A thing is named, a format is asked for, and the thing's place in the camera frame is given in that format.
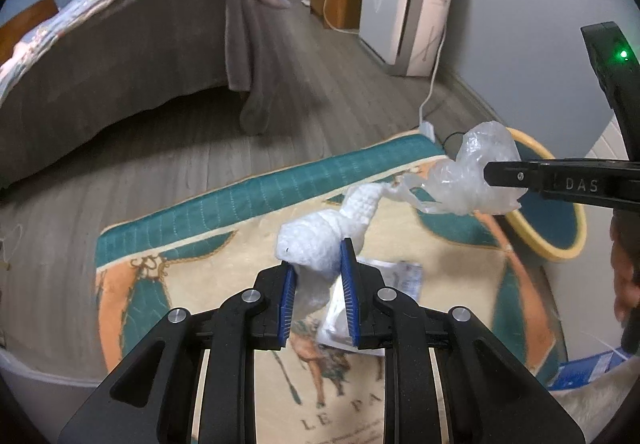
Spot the clear plastic bag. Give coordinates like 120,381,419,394
394,121,526,216

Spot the white paper towel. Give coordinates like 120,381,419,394
274,183,398,320

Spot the operator right hand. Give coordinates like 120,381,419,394
610,217,640,325

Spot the teal bin with yellow rim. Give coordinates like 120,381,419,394
499,126,589,263

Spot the blue box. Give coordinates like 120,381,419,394
547,349,631,391

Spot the teal and cream horse rug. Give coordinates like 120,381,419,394
96,134,560,443

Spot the silver foil wrapper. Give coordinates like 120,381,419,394
316,256,426,358

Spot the white power strip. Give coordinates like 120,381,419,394
419,121,436,143

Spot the white cabinet appliance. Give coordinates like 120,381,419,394
359,0,451,78

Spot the bed with grey blanket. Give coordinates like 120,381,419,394
1,0,288,186

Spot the wooden headboard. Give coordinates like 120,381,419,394
0,0,58,64

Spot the white power cable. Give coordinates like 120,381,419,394
418,22,447,125

